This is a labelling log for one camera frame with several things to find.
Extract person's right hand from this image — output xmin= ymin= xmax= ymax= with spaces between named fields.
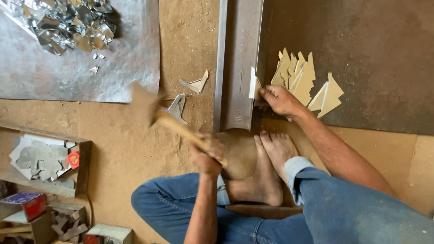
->
xmin=259 ymin=85 xmax=306 ymax=122

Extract person's left hand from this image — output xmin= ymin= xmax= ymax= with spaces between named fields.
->
xmin=189 ymin=133 xmax=228 ymax=177

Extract small white sheet-metal piece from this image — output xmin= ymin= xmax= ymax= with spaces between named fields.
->
xmin=249 ymin=66 xmax=262 ymax=100

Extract wooden mallet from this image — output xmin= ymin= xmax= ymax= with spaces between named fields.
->
xmin=130 ymin=81 xmax=228 ymax=167

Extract dusty rounded stone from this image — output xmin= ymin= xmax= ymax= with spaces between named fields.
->
xmin=216 ymin=128 xmax=259 ymax=181

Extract long steel angle bar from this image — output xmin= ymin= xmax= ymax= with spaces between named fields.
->
xmin=213 ymin=0 xmax=264 ymax=133

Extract pile of beige cut-metal shapes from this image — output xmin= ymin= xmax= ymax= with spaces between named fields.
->
xmin=271 ymin=47 xmax=345 ymax=119

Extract forked metal offcut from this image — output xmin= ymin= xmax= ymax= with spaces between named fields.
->
xmin=167 ymin=94 xmax=188 ymax=124

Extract person's right foot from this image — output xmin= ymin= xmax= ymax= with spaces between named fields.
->
xmin=260 ymin=130 xmax=300 ymax=182

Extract person's foot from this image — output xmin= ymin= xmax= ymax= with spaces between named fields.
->
xmin=260 ymin=130 xmax=300 ymax=182
xmin=225 ymin=135 xmax=284 ymax=207

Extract person's left foot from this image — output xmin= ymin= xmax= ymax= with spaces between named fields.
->
xmin=225 ymin=135 xmax=284 ymax=207

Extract flat pointed metal offcut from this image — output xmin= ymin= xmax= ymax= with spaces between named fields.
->
xmin=179 ymin=69 xmax=209 ymax=94

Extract wooden plank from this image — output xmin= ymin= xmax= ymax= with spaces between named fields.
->
xmin=225 ymin=204 xmax=303 ymax=220

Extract dark brown floor sheet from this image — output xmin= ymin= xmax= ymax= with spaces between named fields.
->
xmin=255 ymin=0 xmax=434 ymax=136

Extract large grey metal sheet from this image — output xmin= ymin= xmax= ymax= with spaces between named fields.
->
xmin=0 ymin=0 xmax=161 ymax=103

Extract grey metal box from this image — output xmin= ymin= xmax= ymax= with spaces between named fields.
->
xmin=84 ymin=223 xmax=133 ymax=244

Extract tan hardboard sheet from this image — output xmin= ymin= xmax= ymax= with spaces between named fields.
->
xmin=260 ymin=118 xmax=434 ymax=217

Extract round red tape roll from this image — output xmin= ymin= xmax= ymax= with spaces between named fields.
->
xmin=67 ymin=151 xmax=80 ymax=169

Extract person's blue jeans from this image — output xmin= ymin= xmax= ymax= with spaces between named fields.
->
xmin=130 ymin=157 xmax=434 ymax=244

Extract open box of metal brackets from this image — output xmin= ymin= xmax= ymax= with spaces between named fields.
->
xmin=47 ymin=203 xmax=91 ymax=244

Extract wooden tray of metal blanks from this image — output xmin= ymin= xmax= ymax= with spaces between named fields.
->
xmin=0 ymin=125 xmax=92 ymax=198

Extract heap of shiny metal scraps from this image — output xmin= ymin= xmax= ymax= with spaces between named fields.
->
xmin=9 ymin=0 xmax=118 ymax=56

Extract red and purple box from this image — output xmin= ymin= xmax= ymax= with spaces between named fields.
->
xmin=0 ymin=192 xmax=48 ymax=223

